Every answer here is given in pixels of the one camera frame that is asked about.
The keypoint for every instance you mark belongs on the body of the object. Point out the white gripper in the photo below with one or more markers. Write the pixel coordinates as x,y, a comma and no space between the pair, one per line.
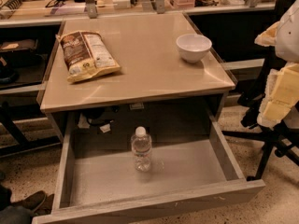
289,37

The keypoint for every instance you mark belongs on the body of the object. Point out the clear plastic water bottle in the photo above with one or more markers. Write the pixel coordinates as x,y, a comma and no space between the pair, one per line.
141,146

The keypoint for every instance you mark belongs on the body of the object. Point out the beige top counter cabinet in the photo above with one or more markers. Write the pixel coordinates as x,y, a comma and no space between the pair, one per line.
151,68

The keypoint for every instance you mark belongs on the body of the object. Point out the open grey wooden drawer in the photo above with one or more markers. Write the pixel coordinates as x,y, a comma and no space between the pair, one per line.
192,167

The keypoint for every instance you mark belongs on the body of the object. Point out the black office chair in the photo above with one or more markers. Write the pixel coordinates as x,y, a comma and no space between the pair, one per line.
278,139

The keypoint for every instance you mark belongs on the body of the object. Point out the white ceramic bowl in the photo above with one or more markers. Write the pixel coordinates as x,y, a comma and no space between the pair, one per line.
193,47

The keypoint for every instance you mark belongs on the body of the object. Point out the brown yellow chip bag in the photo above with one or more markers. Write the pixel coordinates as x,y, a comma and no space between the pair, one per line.
86,56

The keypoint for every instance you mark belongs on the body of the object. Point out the black coiled tool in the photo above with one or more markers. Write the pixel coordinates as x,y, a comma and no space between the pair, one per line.
8,8

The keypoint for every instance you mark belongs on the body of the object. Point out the brown shoe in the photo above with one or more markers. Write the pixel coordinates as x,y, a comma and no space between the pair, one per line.
32,202

